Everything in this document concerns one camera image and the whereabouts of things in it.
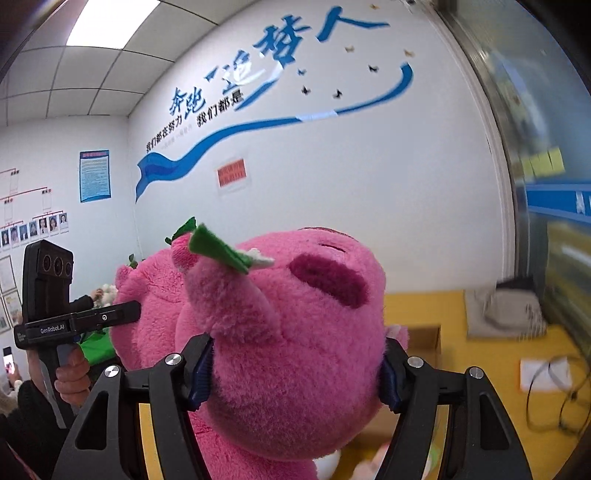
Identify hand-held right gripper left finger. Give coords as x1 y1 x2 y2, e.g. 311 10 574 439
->
58 335 218 480

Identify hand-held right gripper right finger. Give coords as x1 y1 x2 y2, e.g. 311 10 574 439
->
379 339 534 480

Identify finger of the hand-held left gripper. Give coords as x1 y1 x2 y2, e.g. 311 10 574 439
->
70 300 141 330

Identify cardboard box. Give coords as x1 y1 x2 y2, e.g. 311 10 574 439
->
318 325 441 480

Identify pink plush bear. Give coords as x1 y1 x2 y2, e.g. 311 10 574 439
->
115 226 409 480

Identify person's left forearm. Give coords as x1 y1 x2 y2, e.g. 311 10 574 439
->
0 381 81 480

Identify person's left hand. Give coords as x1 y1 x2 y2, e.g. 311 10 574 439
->
54 348 91 407

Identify small white plush toy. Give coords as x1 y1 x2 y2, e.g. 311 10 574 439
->
95 284 119 308

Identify green table cloth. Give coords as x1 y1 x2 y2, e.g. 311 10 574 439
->
78 330 123 365

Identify grey cloth bag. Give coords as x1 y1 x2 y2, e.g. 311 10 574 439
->
464 277 548 340

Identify white paper sheet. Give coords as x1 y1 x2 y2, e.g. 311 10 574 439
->
519 357 573 393

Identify ceiling light panel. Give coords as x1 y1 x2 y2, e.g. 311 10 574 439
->
67 0 160 47

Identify yellow sticky notes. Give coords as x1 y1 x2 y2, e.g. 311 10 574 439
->
522 148 565 176

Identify wall photo chart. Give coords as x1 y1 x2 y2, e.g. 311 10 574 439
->
0 168 70 252

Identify blue wall notice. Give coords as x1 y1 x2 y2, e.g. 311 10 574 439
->
78 149 112 204

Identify black cable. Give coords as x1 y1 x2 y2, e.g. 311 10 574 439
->
526 355 591 435

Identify red wall sign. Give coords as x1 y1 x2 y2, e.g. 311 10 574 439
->
216 159 252 192

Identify blue wave wall decal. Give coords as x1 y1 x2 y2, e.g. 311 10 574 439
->
135 62 414 204

